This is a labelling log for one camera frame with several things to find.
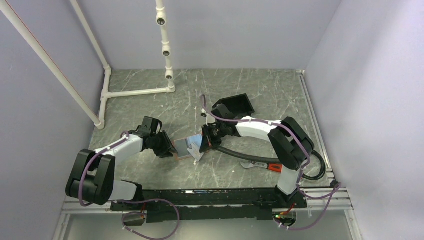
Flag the purple cable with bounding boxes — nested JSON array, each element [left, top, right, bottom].
[[199, 94, 342, 232], [78, 130, 181, 240]]

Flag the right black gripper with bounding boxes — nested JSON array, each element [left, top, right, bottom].
[[199, 122, 228, 153]]

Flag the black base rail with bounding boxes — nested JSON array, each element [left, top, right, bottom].
[[110, 187, 308, 223]]

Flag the red handled pruning shears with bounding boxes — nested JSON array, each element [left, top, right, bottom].
[[240, 161, 283, 173]]

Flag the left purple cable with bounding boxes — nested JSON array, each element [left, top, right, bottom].
[[78, 130, 181, 240]]

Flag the coiled black cable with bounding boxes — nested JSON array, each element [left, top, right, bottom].
[[299, 149, 327, 182]]

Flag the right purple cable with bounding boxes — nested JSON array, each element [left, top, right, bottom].
[[199, 94, 342, 232]]

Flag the aluminium frame rail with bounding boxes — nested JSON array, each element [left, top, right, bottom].
[[296, 70, 353, 215]]

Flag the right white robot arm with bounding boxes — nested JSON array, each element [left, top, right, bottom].
[[199, 99, 315, 208]]

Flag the grey credit card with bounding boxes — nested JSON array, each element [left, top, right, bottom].
[[187, 142, 204, 165], [174, 138, 190, 158]]

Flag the black corrugated hose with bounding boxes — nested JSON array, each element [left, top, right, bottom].
[[215, 145, 281, 165]]

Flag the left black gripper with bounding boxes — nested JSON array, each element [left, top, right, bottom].
[[151, 130, 178, 159]]

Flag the white pvc pipe frame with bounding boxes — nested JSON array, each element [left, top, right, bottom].
[[0, 0, 177, 130]]

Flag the brown leather card holder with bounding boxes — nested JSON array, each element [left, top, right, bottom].
[[173, 134, 204, 164]]

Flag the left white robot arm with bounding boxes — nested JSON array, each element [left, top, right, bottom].
[[65, 116, 178, 210]]

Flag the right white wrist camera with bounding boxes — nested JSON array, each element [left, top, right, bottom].
[[200, 108, 215, 125]]

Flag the black plastic card tray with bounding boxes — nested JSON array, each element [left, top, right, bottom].
[[211, 93, 255, 120]]

